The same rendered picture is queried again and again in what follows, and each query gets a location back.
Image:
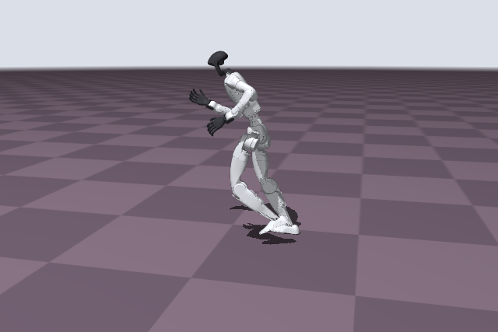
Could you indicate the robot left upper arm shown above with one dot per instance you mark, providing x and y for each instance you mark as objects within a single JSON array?
[{"x": 235, "y": 83}]

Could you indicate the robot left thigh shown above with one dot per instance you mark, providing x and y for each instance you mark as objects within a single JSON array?
[{"x": 241, "y": 157}]

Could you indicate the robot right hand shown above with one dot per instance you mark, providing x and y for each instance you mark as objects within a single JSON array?
[{"x": 201, "y": 99}]

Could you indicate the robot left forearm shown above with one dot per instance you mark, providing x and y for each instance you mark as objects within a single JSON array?
[{"x": 241, "y": 106}]

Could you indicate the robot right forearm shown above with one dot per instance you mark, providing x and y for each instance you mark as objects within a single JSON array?
[{"x": 219, "y": 109}]

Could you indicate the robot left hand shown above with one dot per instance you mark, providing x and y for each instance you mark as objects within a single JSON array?
[{"x": 217, "y": 122}]

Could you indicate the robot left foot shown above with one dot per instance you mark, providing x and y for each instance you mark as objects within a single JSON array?
[{"x": 273, "y": 224}]

